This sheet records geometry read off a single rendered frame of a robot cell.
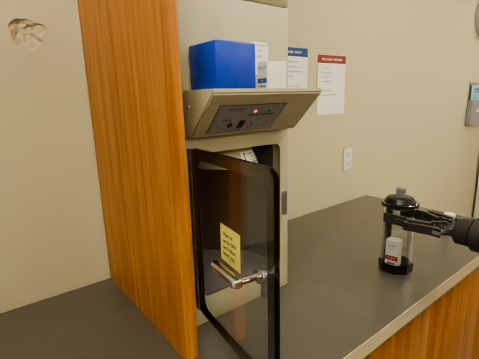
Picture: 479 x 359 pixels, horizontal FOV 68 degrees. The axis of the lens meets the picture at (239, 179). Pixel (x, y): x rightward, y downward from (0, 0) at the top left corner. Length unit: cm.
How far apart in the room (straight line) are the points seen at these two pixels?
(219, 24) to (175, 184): 38
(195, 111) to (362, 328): 65
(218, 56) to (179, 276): 44
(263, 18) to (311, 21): 81
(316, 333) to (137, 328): 44
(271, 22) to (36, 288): 99
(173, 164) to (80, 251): 62
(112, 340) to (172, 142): 52
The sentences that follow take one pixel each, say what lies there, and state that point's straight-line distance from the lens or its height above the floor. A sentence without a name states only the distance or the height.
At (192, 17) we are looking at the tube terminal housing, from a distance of 82.
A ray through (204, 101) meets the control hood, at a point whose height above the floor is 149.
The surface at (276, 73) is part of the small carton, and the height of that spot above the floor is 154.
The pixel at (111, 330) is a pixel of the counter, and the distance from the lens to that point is 100.
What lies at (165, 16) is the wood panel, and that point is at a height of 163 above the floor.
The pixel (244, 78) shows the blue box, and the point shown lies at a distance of 74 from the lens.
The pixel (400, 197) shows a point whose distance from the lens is 119.
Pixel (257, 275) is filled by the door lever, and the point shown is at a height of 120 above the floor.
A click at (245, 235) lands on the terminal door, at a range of 62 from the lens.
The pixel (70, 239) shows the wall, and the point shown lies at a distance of 120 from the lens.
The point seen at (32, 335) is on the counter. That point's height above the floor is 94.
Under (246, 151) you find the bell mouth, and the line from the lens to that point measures 93.
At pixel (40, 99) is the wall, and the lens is 113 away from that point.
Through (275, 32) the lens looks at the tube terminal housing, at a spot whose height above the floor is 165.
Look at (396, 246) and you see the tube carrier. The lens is 121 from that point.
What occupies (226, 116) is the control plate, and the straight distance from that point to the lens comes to 76.
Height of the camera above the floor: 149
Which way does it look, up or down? 13 degrees down
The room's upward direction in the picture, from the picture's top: 2 degrees counter-clockwise
